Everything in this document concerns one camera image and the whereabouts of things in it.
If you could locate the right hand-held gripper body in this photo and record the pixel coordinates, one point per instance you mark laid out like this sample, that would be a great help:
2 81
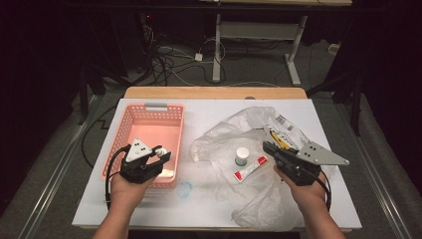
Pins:
315 154

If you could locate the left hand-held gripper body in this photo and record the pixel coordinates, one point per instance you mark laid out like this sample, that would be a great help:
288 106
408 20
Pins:
137 151

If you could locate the pink perforated plastic basket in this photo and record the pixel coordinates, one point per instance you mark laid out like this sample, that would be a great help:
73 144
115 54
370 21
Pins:
149 127

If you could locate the small white-capped bottle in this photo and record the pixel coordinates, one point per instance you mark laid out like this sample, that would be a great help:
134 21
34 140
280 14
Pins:
242 153

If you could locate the red and white tube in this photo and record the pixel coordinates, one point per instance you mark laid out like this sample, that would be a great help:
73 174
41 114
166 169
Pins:
249 170

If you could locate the clear printed plastic bag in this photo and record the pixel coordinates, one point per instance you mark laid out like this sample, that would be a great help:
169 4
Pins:
225 132

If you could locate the person's right hand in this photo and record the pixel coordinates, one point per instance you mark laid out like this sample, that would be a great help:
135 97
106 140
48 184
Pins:
308 195

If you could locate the person's left hand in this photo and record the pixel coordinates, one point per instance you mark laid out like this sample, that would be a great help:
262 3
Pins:
127 192

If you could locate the small white packet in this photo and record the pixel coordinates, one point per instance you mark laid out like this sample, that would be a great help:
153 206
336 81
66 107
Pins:
166 173

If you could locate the white board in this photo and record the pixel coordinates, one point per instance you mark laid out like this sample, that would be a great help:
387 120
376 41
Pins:
199 113

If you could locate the round table grommet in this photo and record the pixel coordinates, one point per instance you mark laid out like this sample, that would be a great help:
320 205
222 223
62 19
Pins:
250 98

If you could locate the black stand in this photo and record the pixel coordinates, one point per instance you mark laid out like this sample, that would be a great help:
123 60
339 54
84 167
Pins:
83 93
356 99

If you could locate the white power adapter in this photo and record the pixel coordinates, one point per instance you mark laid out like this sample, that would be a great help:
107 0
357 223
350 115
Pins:
198 57

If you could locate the white-legged desk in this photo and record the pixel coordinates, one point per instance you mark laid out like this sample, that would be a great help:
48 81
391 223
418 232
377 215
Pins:
217 49

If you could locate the metal floor rail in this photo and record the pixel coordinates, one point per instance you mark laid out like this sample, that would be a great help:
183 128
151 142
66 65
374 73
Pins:
381 186
56 172

